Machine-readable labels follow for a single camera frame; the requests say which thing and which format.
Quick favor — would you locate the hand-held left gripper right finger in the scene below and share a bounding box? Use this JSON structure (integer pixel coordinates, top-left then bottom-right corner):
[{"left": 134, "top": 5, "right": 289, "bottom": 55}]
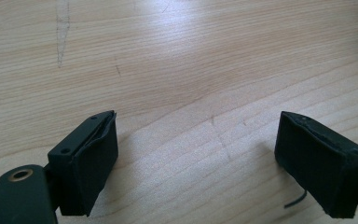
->
[{"left": 273, "top": 110, "right": 358, "bottom": 219}]

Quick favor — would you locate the thin black cable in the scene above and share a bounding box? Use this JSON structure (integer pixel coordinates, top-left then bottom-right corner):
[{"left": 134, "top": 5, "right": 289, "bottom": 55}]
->
[{"left": 283, "top": 189, "right": 308, "bottom": 209}]

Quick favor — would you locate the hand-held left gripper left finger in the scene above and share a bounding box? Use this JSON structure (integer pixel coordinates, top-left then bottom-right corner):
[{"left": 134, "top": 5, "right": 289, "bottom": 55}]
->
[{"left": 47, "top": 109, "right": 119, "bottom": 217}]

